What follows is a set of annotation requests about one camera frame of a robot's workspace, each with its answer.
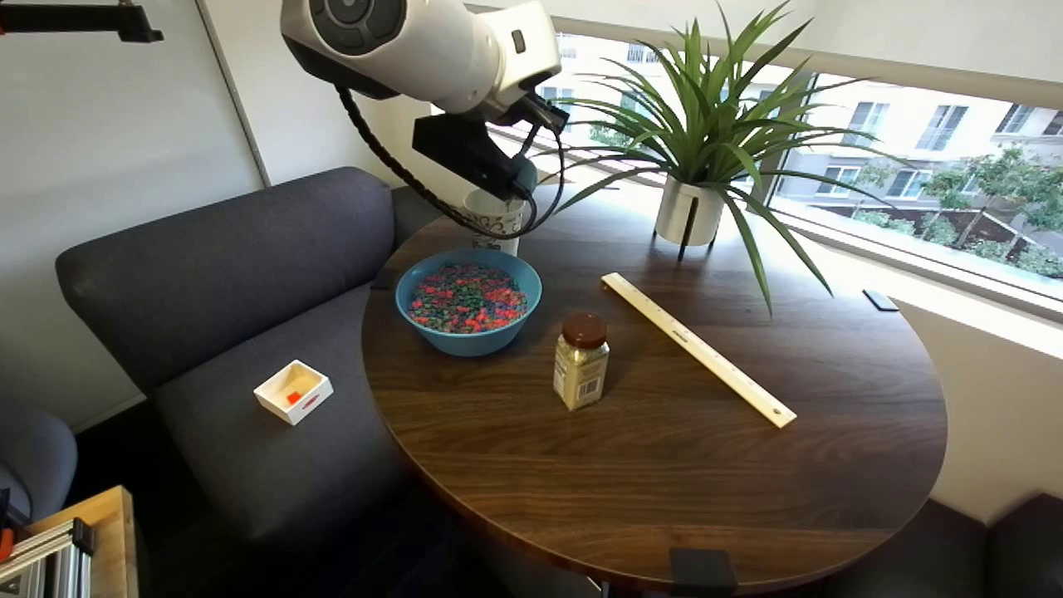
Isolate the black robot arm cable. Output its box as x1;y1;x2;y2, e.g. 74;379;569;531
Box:
331;79;571;241

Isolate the small white open box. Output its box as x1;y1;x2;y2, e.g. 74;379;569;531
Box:
249;354;338;430

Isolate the blue grey shell chair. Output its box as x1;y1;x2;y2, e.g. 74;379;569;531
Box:
0;398;83;525

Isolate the aluminium and wood cart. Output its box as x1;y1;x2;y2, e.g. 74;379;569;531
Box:
0;481;141;598

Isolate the grey fabric sofa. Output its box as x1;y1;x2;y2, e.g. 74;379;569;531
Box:
52;164;452;557

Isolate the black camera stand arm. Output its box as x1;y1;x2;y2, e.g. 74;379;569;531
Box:
0;0;166;45

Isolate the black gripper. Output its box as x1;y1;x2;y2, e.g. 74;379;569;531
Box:
411;110;541;205

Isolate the colourful cereal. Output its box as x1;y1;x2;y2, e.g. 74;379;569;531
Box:
407;258;529;334

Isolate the green plant in white pot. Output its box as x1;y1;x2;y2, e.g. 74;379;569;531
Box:
513;0;893;314

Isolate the blue bowl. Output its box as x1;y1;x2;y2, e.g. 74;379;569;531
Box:
392;245;549;361

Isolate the light wooden ruler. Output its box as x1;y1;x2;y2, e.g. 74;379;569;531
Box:
596;268;800;430

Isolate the window frame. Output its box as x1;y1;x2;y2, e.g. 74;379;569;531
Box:
529;8;1063;330

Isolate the spice jar with brown lid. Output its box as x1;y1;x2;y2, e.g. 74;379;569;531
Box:
549;313;614;414

